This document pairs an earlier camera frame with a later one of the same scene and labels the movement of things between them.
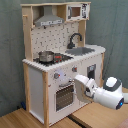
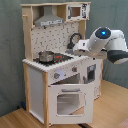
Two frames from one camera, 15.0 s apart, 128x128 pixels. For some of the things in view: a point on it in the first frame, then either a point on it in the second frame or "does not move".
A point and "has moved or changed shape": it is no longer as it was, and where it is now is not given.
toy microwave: x=80 y=11 does not move
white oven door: x=64 y=96 has moved or changed shape
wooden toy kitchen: x=55 y=43 does not move
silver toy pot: x=46 y=56 does not move
